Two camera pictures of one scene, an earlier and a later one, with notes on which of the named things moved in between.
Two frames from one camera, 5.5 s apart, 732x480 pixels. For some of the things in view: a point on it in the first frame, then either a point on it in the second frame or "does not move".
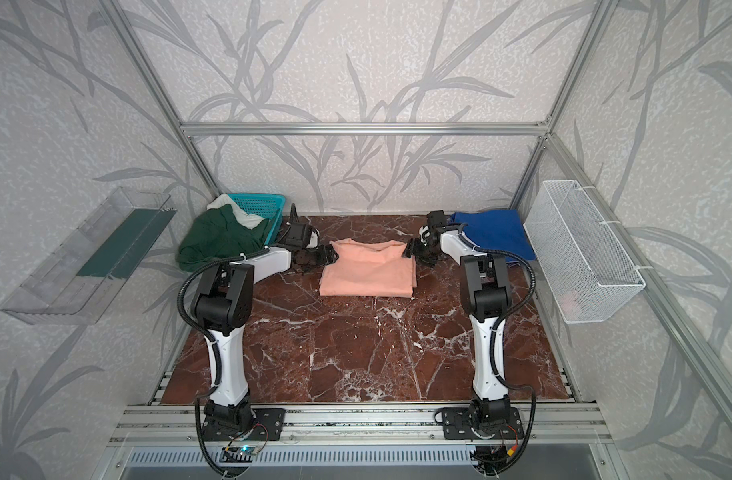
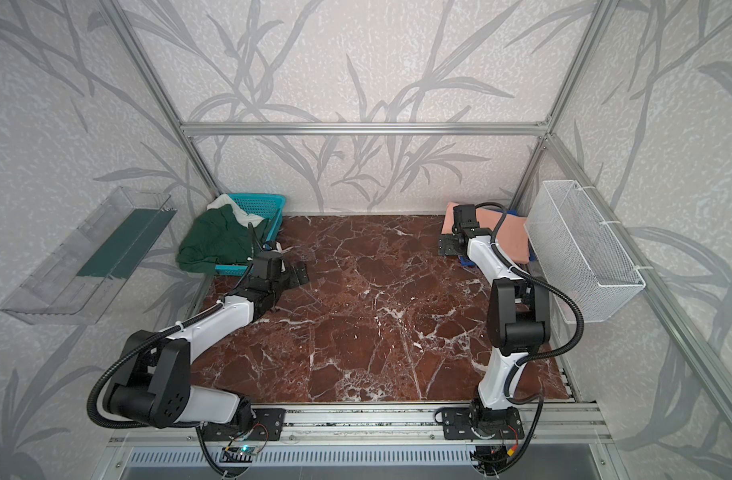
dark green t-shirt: [219, 232] does not move
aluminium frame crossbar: [368, 129] does not move
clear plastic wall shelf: [84, 273] does not move
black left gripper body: [321, 257] to [288, 276]
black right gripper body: [420, 249] to [448, 245]
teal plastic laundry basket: [268, 206] does not move
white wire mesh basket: [588, 275] does not move
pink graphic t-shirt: [368, 269] to [512, 237]
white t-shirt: [241, 218] does not move
